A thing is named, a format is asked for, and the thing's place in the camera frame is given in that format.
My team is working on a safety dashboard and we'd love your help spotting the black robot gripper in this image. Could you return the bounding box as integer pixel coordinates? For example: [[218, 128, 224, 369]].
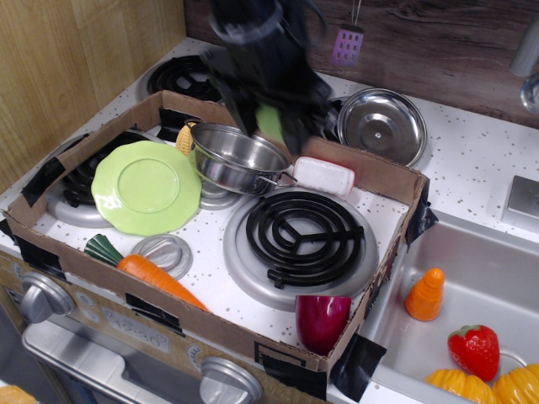
[[203, 24, 333, 154]]

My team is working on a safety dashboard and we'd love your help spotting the light green toy broccoli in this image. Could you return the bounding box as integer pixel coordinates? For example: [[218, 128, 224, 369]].
[[255, 104, 285, 143]]

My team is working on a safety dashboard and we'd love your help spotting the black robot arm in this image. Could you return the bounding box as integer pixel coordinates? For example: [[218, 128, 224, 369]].
[[202, 1, 331, 155]]

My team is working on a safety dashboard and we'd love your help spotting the stainless steel pot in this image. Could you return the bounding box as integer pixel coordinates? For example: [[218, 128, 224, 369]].
[[189, 122, 297, 195]]

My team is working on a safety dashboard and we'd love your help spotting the steel pot lid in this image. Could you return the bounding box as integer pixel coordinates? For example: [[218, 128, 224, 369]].
[[337, 88, 428, 167]]

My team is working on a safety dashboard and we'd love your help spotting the back right black burner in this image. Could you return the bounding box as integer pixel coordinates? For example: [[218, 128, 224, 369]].
[[320, 97, 348, 143]]

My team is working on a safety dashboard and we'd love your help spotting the black burner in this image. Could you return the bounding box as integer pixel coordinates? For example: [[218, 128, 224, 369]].
[[136, 55, 222, 103], [320, 97, 348, 143], [45, 129, 169, 230], [223, 190, 378, 311]]

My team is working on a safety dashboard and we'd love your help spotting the back left black burner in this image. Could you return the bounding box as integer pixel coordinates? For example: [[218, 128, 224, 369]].
[[136, 55, 222, 103]]

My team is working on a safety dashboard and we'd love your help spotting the yellow toy corn cob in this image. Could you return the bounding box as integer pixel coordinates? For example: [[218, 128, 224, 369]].
[[175, 121, 198, 156]]

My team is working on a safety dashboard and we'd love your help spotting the hanging purple spatula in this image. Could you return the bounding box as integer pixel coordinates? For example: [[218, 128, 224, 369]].
[[330, 0, 364, 67]]

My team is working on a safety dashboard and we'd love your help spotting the middle grey stove knob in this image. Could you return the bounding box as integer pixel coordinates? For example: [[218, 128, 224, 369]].
[[199, 181, 242, 210]]

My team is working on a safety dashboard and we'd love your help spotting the grey stove knob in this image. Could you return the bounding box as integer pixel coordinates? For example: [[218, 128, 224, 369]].
[[199, 181, 242, 210], [131, 234, 193, 280]]

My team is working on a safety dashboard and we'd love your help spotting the front right black burner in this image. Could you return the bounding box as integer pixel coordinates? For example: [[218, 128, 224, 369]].
[[223, 190, 378, 311]]

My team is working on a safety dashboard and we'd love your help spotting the light green plate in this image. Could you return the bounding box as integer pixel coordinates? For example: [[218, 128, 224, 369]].
[[91, 141, 202, 237]]

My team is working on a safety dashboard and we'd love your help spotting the front grey stove knob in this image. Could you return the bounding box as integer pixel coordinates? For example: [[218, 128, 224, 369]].
[[131, 234, 193, 280]]

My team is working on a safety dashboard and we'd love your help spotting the dark red cup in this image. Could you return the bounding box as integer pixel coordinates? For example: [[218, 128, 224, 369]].
[[295, 295, 352, 356]]

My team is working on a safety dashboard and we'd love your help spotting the front left black burner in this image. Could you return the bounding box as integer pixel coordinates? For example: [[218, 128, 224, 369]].
[[45, 129, 169, 230]]

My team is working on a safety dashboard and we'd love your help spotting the small orange toy carrot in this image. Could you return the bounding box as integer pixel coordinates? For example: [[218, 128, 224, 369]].
[[405, 268, 445, 322]]

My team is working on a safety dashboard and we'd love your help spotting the silver faucet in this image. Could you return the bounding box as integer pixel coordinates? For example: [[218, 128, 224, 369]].
[[510, 15, 538, 114]]

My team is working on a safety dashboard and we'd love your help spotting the brown cardboard fence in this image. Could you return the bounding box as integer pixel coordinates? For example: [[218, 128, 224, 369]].
[[5, 91, 429, 371]]

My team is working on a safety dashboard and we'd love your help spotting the right oven control knob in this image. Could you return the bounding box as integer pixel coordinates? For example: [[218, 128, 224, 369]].
[[199, 357, 264, 404]]

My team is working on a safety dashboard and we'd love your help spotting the oven control knob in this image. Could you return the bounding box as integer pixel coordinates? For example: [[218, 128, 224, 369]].
[[199, 357, 264, 404], [20, 272, 76, 323]]

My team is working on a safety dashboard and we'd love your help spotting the grey metal sink basin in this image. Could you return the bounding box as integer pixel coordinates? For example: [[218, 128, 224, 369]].
[[360, 213, 538, 403]]

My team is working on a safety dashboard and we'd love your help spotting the left oven control knob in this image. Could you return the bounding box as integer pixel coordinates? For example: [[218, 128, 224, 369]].
[[20, 272, 76, 323]]

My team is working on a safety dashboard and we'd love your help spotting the red toy strawberry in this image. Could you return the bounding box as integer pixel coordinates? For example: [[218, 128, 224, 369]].
[[447, 325, 501, 382]]

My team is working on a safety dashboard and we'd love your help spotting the left orange toy pumpkin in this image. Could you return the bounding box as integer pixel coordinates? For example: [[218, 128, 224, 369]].
[[424, 369, 499, 404]]

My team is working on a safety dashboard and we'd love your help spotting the orange toy pumpkin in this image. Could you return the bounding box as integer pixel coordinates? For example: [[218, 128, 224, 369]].
[[424, 369, 499, 404], [492, 364, 538, 404]]

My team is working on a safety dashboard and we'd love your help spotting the right orange toy pumpkin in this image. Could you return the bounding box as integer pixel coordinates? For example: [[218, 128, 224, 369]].
[[492, 364, 538, 404]]

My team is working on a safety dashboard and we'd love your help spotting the orange object bottom left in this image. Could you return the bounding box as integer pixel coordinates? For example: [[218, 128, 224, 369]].
[[0, 385, 37, 404]]

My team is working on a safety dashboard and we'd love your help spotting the silver oven door handle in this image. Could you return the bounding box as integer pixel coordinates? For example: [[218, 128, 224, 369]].
[[22, 321, 201, 403]]

